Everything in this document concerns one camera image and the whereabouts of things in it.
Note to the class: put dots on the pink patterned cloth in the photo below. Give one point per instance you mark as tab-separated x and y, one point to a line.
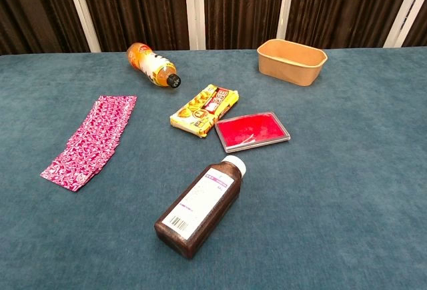
100	126

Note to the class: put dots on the yellow snack packet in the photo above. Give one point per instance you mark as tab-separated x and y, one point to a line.
200	110

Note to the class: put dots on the red ink pad case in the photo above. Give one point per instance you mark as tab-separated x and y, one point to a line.
250	130

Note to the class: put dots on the brown medicine bottle white cap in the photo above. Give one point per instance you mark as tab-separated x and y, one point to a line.
200	206

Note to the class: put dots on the orange drink plastic bottle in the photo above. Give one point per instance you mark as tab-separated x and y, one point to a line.
150	63

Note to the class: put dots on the blue felt table cover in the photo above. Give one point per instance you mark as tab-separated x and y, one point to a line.
300	186

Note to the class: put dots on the dark brown pleated curtain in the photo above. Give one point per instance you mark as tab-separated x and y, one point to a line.
140	6

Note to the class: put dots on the white screen frame post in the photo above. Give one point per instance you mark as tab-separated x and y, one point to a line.
405	10
81	10
194	10
286	3

